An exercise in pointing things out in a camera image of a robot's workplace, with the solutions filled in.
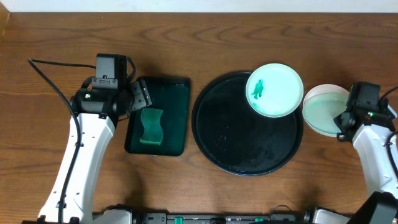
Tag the pale green plate bottom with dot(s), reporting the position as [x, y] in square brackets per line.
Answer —
[319, 112]

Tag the pale green plate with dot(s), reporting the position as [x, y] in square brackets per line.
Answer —
[319, 112]
[274, 90]

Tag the black rectangular tray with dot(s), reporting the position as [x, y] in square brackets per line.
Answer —
[171, 95]

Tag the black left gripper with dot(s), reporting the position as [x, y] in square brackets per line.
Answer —
[140, 94]

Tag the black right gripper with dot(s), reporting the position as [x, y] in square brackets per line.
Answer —
[338, 118]

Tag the black round tray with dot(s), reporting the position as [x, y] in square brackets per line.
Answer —
[234, 137]

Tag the green wavy sponge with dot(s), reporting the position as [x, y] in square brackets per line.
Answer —
[153, 133]

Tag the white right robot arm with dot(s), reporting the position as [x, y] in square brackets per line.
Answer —
[377, 150]

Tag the pale green plate top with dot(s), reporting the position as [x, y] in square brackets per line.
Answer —
[274, 90]

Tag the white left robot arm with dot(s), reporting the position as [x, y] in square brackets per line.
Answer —
[96, 108]

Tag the white plate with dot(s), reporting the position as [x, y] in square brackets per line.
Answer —
[324, 89]

